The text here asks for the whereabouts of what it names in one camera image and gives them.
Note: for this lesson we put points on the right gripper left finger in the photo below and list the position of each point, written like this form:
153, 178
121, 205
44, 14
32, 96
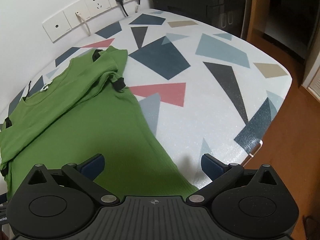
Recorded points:
82, 175

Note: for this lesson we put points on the green ribbed knit top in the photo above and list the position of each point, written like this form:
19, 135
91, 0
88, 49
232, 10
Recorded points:
87, 110

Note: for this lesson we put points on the white wall socket panel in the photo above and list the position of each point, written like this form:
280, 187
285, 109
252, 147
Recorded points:
80, 12

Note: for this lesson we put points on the black cabinet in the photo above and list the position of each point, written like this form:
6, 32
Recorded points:
227, 15

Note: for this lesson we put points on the geometric pattern table cover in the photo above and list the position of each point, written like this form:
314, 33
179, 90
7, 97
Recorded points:
201, 90

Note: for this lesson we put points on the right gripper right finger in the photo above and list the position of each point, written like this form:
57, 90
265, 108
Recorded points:
222, 176

